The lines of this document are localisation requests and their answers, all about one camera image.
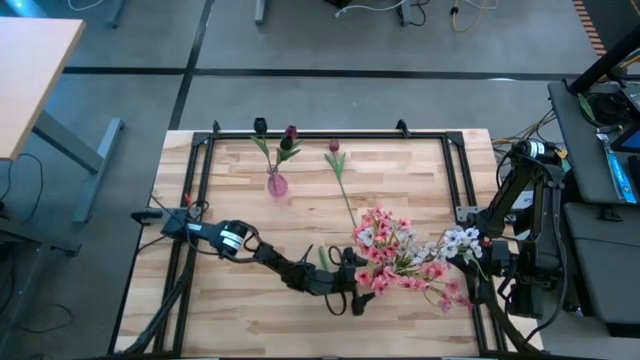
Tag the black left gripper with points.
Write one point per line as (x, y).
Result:
(325, 280)

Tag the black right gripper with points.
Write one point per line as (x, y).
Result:
(495, 259)

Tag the white blossom flower bunch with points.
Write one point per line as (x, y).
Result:
(455, 237)

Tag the pink-red artificial tulip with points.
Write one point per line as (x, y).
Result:
(334, 145)

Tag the black artificial tulip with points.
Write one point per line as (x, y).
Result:
(286, 144)
(260, 125)

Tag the dark red artificial tulip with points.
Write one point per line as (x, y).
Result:
(291, 132)

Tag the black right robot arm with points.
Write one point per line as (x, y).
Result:
(547, 210)

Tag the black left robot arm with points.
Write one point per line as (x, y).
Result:
(272, 255)

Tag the purple ribbed glass vase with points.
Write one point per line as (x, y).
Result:
(277, 186)

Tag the fallen green leaf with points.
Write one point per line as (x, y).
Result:
(323, 257)

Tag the dark grey side table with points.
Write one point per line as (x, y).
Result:
(580, 165)
(610, 265)

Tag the black tablet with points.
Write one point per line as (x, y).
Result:
(630, 142)

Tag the orange ribbed strip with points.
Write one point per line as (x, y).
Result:
(590, 27)

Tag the grey table leg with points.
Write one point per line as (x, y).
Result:
(116, 12)
(260, 12)
(405, 12)

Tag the grey desk leg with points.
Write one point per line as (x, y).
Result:
(100, 165)

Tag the light wooden desk top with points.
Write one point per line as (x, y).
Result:
(35, 85)

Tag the silver metal bracket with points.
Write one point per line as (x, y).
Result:
(462, 213)

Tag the black frame post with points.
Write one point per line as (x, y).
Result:
(607, 62)

